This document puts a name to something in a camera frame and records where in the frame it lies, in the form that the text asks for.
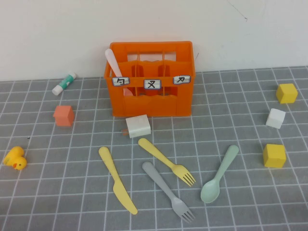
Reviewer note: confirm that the yellow plastic knife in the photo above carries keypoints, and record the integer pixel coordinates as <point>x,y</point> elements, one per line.
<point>115,175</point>

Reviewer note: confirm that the orange plastic cutlery holder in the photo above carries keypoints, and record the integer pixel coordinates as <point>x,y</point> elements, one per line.
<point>163,106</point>

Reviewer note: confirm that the white charger plug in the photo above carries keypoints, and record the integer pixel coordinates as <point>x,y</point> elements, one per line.
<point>138,126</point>

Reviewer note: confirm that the white label with fork character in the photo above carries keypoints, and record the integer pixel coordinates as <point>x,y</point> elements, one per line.
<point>152,84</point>

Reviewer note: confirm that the white label with knife character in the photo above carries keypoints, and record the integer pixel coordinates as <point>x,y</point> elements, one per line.
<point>182,79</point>

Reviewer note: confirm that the white label with spoon character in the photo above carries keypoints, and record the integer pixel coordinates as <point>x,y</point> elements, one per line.
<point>121,81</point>

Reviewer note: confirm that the yellow plastic fork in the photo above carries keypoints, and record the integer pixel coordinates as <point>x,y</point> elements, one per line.
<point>166,162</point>

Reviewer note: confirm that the pink plastic spoon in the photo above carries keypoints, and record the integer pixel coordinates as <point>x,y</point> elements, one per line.
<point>113,63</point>

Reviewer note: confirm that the grey plastic fork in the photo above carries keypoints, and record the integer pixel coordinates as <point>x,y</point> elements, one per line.
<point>166,187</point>

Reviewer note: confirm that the orange wooden cube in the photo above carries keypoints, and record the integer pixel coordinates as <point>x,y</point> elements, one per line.
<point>63,116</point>

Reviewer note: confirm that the green plastic spoon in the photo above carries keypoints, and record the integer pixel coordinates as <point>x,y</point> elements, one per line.
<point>211,190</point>

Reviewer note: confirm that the white green glue stick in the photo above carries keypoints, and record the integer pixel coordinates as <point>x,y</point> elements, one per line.
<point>63,84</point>

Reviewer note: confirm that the grey grid table mat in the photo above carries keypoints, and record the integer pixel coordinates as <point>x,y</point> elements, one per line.
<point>72,192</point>

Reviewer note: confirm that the white cube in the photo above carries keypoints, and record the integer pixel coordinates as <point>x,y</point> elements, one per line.
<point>275,118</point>

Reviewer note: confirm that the yellow wooden cube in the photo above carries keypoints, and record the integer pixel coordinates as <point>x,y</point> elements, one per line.
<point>274,156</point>
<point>286,93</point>

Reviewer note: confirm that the yellow rubber duck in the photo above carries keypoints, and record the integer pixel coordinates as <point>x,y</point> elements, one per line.
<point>15,158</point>

